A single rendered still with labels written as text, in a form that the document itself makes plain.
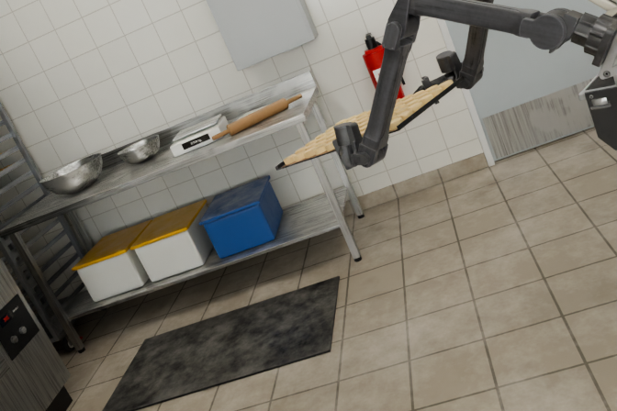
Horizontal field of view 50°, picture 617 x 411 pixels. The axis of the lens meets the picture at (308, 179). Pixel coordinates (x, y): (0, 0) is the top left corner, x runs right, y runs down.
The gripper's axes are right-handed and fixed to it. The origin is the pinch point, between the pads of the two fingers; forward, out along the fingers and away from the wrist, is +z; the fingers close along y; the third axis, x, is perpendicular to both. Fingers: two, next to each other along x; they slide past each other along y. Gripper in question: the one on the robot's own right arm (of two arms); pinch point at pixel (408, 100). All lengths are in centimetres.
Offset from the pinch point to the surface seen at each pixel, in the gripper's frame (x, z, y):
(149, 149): -153, 133, 18
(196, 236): -140, 129, -39
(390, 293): -63, 38, -89
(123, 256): -139, 173, -30
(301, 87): -172, 37, 10
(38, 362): -68, 209, -48
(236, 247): -130, 109, -53
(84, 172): -143, 170, 23
